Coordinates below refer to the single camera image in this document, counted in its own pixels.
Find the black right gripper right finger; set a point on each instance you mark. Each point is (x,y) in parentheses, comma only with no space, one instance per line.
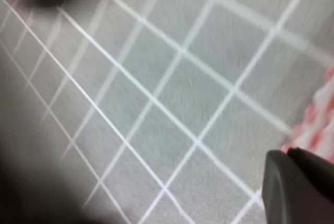
(317,170)

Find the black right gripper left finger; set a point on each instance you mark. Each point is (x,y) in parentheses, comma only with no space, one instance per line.
(288,196)

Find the pink wavy striped towel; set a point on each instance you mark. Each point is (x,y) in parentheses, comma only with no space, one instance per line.
(315,133)

